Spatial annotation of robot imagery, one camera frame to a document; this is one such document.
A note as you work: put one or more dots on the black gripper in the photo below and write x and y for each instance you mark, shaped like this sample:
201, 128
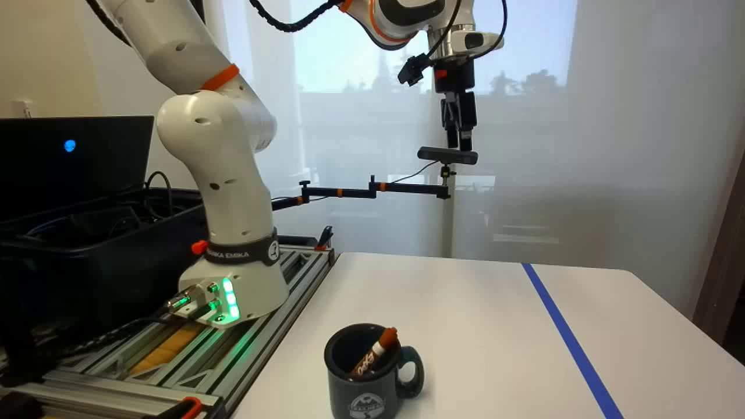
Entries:
457, 77

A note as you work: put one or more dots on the brown Expo dry-erase marker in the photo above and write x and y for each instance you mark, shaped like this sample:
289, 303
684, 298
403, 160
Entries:
377, 351

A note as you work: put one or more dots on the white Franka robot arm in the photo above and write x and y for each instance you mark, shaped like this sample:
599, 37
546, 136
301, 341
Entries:
225, 193

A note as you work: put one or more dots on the dark teal ceramic mug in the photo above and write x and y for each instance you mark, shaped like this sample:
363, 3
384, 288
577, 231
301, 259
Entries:
364, 386

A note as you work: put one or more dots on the blue tape line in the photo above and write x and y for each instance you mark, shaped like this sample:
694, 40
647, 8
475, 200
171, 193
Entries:
572, 337

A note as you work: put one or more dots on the black monitor with blue light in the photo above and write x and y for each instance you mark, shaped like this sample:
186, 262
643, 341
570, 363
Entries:
95, 166

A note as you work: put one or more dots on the black plastic storage bin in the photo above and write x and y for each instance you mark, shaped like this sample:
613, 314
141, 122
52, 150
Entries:
117, 259

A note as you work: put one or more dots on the yellow wooden strip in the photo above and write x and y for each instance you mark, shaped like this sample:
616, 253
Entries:
166, 350

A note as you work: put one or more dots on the black orange clamp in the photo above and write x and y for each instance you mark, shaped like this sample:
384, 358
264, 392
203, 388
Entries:
190, 408

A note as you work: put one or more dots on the black stereo camera bar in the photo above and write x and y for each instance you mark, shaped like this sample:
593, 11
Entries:
449, 155

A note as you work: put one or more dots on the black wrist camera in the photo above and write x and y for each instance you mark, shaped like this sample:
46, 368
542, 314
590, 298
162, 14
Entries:
414, 71

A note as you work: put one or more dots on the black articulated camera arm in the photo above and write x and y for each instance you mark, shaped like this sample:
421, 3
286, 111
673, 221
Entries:
350, 192

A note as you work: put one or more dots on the small black orange bracket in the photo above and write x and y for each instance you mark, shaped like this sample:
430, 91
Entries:
324, 237

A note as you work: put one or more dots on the aluminium rail base frame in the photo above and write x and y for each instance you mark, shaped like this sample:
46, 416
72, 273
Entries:
235, 351

